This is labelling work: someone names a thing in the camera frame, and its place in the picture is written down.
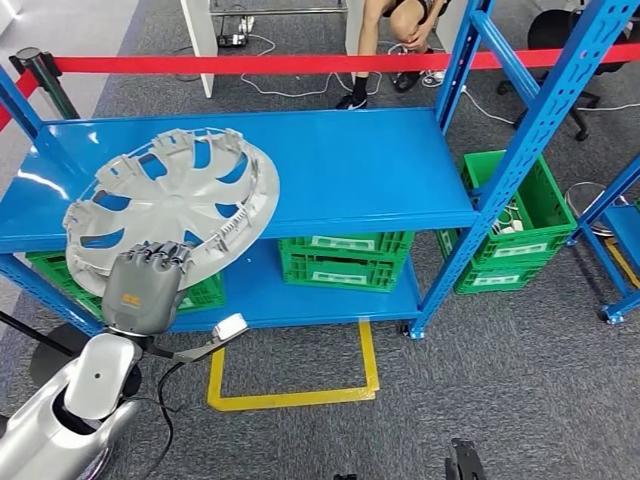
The black barrier stanchion post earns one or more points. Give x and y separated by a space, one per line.
50 86
45 358

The grey plastic wheel hubcap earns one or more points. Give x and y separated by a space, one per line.
164 205

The green plastic crate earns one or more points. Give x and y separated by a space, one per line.
465 281
300 246
545 199
300 275
202 298

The black power strip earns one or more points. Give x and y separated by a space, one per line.
231 41

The black office chair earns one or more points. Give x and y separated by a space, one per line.
550 30

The black robot body part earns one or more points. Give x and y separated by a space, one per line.
465 464

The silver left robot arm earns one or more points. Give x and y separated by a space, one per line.
95 374

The person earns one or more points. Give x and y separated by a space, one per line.
370 33

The red barrier belt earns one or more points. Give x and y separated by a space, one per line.
250 64
23 89

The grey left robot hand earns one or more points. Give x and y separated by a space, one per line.
143 298

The blue metal shelf rack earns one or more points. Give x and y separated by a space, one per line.
375 172
625 232

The round silver metal base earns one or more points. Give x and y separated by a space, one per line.
580 199

